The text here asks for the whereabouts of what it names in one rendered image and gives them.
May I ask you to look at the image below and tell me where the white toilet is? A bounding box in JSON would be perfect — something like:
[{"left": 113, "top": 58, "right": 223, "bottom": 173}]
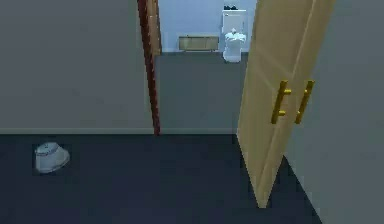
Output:
[{"left": 221, "top": 9, "right": 248, "bottom": 64}]

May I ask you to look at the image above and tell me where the light wooden room door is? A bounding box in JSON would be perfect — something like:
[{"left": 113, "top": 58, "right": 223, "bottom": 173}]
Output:
[{"left": 236, "top": 0, "right": 337, "bottom": 210}]

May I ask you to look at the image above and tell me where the dark red door frame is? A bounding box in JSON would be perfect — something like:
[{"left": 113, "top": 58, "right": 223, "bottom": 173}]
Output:
[{"left": 136, "top": 0, "right": 163, "bottom": 136}]

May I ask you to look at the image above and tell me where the beige wall radiator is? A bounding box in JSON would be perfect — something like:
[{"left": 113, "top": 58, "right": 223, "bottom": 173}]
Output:
[{"left": 178, "top": 35, "right": 220, "bottom": 52}]

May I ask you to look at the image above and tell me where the gold bar door handle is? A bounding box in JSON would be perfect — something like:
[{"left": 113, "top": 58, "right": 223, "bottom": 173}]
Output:
[
  {"left": 270, "top": 79, "right": 292, "bottom": 125},
  {"left": 294, "top": 79, "right": 316, "bottom": 125}
]

